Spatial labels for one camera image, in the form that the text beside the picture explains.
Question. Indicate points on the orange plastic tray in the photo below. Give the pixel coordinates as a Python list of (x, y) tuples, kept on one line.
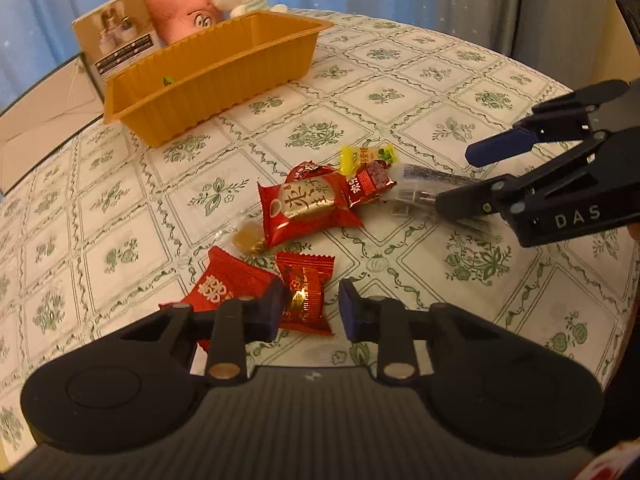
[(210, 75)]

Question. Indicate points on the clear packet with blue print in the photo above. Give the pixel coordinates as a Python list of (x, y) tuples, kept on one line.
[(420, 185)]

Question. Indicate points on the yellow green candy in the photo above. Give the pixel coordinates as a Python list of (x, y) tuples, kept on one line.
[(370, 154)]

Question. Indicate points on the red gold candy packet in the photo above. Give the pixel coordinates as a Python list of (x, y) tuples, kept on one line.
[(305, 290)]

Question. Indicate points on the brown candy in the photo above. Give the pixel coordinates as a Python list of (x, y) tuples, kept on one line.
[(247, 237)]

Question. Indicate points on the large red snack packet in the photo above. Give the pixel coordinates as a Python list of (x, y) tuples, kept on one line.
[(310, 205)]

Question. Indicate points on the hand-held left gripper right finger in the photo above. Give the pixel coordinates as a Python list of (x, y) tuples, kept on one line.
[(352, 310)]

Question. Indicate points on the white cardboard box green edges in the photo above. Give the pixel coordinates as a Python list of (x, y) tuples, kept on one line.
[(45, 110)]

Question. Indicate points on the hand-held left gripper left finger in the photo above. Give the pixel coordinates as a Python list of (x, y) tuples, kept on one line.
[(270, 307)]

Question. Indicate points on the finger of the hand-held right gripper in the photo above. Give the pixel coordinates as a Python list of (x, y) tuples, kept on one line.
[(462, 200), (495, 149)]

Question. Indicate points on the pink plush toy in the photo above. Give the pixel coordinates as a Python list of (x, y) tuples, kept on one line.
[(185, 12)]

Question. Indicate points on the red packet with white symbol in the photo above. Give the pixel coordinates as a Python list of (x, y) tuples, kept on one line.
[(225, 280)]

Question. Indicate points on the floral tablecloth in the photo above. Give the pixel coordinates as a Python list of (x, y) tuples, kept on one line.
[(425, 85)]

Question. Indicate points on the beige product box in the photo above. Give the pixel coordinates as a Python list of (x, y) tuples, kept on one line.
[(115, 35)]

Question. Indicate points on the small dark red snack packet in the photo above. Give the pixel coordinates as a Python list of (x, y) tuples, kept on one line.
[(370, 180)]

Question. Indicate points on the red foil candy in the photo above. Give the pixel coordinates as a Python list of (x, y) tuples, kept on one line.
[(304, 170)]

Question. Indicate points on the red white patterned clothing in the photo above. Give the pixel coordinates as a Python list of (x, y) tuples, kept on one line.
[(610, 462)]

